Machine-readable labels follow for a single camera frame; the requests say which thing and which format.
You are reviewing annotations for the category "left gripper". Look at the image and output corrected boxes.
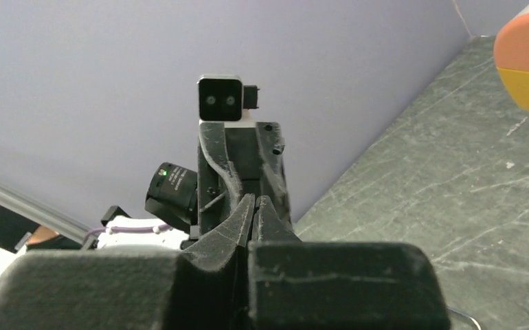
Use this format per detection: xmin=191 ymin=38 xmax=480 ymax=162
xmin=197 ymin=122 xmax=292 ymax=235

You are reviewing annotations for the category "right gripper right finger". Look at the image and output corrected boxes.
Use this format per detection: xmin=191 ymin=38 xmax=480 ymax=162
xmin=248 ymin=197 xmax=451 ymax=329

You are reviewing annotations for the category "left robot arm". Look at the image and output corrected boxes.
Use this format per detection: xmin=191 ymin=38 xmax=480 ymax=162
xmin=83 ymin=120 xmax=292 ymax=248

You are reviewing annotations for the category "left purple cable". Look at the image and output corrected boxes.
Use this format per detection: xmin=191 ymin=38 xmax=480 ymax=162
xmin=82 ymin=223 xmax=175 ymax=245

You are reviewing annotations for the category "brass padlock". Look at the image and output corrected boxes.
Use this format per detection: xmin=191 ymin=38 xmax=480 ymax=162
xmin=447 ymin=306 xmax=484 ymax=330

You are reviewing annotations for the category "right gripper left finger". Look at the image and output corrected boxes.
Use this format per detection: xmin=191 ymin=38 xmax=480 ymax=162
xmin=0 ymin=195 xmax=255 ymax=329

